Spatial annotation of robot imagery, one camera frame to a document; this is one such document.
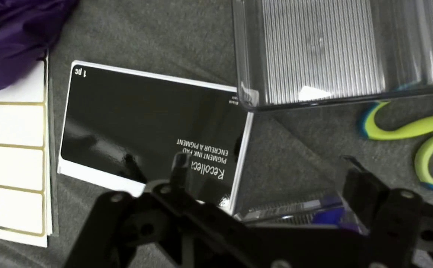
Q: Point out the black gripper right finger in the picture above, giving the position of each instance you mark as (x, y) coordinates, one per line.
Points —
(403, 223)

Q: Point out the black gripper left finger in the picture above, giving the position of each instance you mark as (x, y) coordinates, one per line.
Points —
(141, 223)

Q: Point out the clear plastic organizer tray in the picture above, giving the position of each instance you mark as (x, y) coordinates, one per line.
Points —
(320, 49)

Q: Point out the green blue scissors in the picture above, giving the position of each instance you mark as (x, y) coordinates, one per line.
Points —
(399, 129)

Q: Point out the black card package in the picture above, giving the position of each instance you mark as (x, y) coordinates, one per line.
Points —
(141, 119)

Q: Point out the small clear box with tags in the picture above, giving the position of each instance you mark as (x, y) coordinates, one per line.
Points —
(294, 210)

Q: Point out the white label sheet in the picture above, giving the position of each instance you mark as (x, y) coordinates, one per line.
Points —
(12, 163)

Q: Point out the gray table cloth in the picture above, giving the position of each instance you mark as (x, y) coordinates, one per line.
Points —
(175, 38)

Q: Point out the purple cloth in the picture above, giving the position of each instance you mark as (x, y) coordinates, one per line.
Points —
(12, 34)

